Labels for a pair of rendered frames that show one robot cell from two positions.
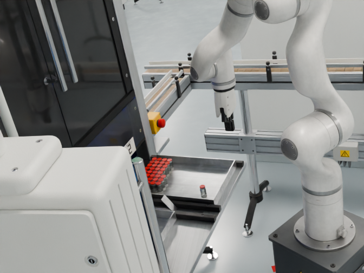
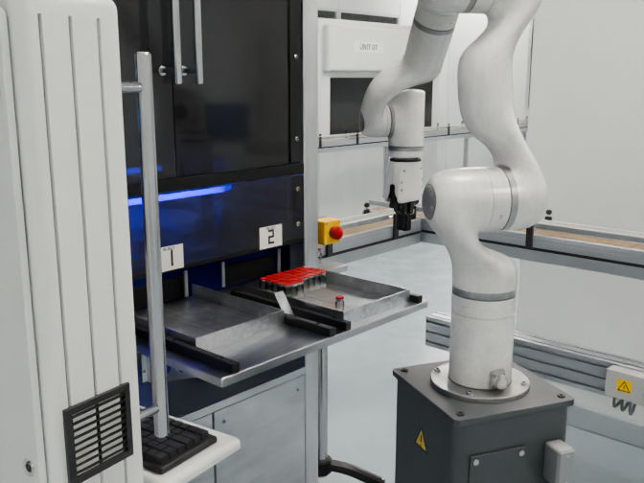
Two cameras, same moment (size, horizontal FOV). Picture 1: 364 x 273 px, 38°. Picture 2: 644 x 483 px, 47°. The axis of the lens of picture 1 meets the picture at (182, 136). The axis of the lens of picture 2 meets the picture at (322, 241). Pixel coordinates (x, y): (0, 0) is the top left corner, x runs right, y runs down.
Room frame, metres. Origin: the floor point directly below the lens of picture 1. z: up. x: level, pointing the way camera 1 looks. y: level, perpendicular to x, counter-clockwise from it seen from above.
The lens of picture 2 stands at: (-0.10, -0.44, 1.44)
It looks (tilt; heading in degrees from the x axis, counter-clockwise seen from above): 12 degrees down; 15
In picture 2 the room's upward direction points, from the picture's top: straight up
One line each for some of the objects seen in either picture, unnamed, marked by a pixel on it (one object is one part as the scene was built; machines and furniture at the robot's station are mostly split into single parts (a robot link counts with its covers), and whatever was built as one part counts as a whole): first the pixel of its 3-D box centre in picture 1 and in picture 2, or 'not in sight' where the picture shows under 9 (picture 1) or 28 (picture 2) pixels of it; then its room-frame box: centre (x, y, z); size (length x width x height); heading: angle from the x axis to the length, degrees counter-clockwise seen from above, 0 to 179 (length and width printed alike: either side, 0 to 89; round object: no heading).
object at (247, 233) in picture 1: (257, 201); not in sight; (2.57, -0.36, 0.07); 0.50 x 0.08 x 0.14; 153
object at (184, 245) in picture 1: (156, 211); (266, 315); (1.57, 0.14, 0.87); 0.70 x 0.48 x 0.02; 153
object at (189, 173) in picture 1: (183, 179); (326, 293); (1.70, 0.03, 0.90); 0.34 x 0.26 x 0.04; 62
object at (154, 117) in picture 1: (151, 122); (324, 230); (2.03, 0.12, 1.00); 0.08 x 0.07 x 0.07; 63
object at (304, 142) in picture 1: (312, 154); (471, 231); (1.28, -0.36, 1.16); 0.19 x 0.12 x 0.24; 119
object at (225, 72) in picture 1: (219, 60); (404, 117); (1.67, -0.17, 1.35); 0.09 x 0.08 x 0.13; 119
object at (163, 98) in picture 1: (152, 106); (349, 234); (2.34, 0.11, 0.92); 0.69 x 0.16 x 0.16; 153
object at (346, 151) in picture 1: (345, 151); (627, 384); (2.27, -0.81, 0.50); 0.12 x 0.05 x 0.09; 63
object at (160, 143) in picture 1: (149, 145); (317, 267); (2.06, 0.15, 0.87); 0.14 x 0.13 x 0.02; 63
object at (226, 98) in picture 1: (225, 98); (404, 177); (1.67, -0.17, 1.21); 0.10 x 0.08 x 0.11; 153
